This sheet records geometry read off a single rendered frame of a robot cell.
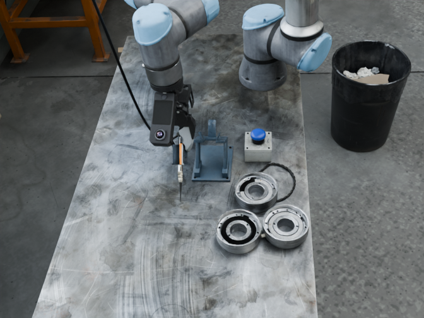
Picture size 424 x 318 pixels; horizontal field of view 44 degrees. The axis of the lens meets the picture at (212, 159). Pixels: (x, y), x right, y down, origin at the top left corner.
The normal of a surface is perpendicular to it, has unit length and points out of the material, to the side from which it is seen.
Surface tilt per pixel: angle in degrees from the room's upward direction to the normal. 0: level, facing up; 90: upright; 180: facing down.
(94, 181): 0
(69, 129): 0
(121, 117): 0
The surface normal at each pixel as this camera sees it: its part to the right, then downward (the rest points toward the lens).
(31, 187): -0.07, -0.70
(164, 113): -0.15, -0.20
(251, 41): -0.68, 0.55
